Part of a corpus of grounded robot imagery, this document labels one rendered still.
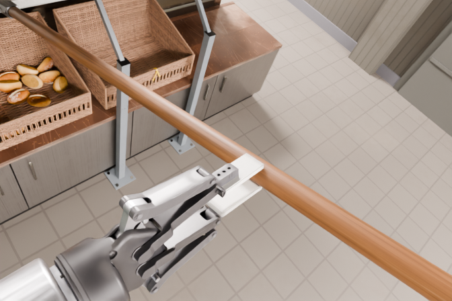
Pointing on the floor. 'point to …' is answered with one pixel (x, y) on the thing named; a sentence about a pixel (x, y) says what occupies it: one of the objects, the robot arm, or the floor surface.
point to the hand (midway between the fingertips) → (235, 183)
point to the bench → (139, 113)
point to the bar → (116, 175)
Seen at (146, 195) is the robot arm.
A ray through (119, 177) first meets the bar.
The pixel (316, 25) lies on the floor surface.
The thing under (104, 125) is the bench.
